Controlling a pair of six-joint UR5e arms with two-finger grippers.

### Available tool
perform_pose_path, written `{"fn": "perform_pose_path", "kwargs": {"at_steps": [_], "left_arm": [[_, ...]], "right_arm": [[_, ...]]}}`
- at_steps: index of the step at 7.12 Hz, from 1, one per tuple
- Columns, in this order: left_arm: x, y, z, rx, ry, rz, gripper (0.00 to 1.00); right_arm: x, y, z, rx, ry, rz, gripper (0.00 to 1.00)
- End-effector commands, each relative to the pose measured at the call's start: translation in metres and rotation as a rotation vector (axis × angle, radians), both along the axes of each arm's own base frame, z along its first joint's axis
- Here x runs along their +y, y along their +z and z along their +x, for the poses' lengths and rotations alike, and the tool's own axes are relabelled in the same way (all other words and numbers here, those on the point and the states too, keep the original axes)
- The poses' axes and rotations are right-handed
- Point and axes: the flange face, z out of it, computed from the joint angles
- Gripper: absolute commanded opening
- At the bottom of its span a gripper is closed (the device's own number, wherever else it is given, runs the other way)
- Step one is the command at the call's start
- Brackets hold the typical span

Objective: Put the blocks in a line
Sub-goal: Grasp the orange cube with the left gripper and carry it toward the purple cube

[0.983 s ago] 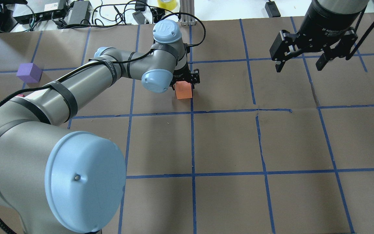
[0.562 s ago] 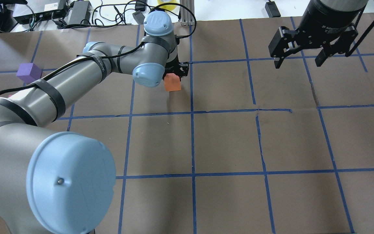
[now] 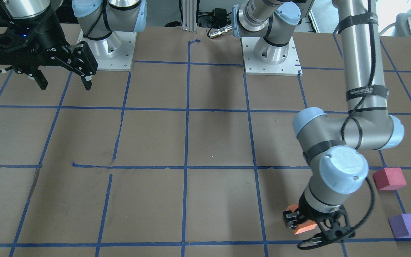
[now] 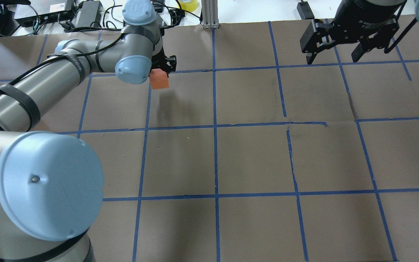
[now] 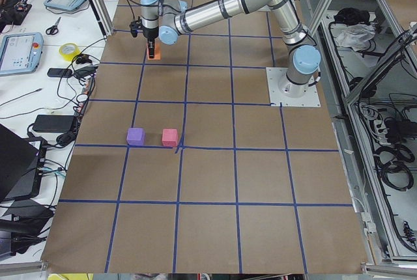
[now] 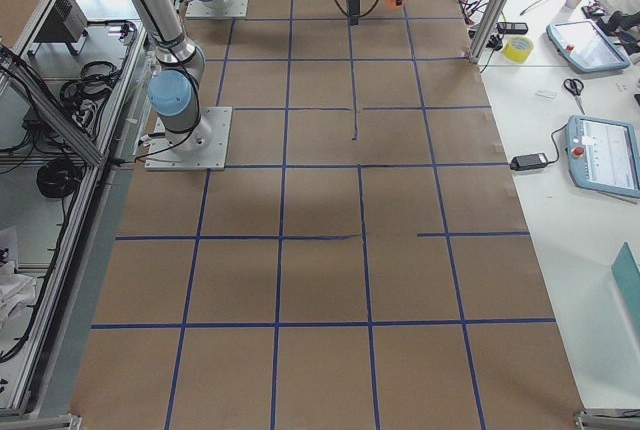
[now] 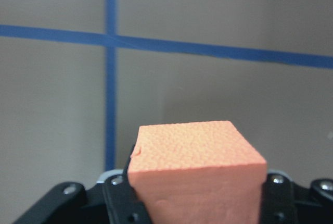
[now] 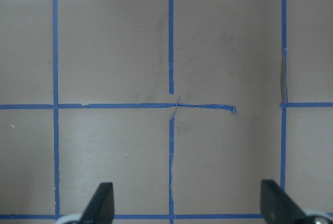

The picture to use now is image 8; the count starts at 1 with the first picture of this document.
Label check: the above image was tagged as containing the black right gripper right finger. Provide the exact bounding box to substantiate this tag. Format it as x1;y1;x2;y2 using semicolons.
260;180;306;224

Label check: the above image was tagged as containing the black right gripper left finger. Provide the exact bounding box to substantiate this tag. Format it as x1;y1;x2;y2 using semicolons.
80;182;115;223

